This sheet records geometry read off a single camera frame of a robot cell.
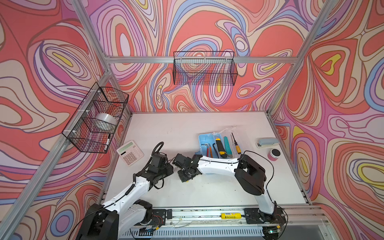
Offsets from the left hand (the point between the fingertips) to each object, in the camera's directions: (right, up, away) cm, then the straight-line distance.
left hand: (173, 167), depth 87 cm
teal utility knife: (+33, +11, +4) cm, 35 cm away
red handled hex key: (+21, +9, +11) cm, 26 cm away
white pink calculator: (-28, +7, +7) cm, 30 cm away
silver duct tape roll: (-30, +26, -17) cm, 43 cm away
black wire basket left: (-35, +25, -19) cm, 47 cm away
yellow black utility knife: (+29, +10, +2) cm, 31 cm away
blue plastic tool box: (+35, +14, +2) cm, 38 cm away
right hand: (+8, -7, -1) cm, 10 cm away
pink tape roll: (+62, +7, +4) cm, 62 cm away
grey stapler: (+62, +14, +12) cm, 64 cm away
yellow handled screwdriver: (+38, +11, -3) cm, 39 cm away
